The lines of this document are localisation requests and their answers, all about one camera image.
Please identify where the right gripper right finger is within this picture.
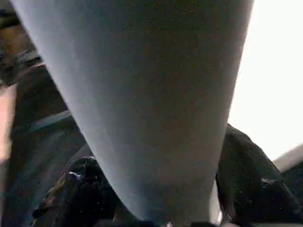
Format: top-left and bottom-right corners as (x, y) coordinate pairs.
(214, 122), (303, 227)

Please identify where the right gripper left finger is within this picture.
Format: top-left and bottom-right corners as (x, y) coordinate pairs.
(32, 156), (125, 227)

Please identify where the white plastic table top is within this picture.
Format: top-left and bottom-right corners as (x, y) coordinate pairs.
(207, 0), (303, 224)

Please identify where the white plastic table leg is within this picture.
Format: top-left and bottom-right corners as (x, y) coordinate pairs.
(9, 0), (255, 224)

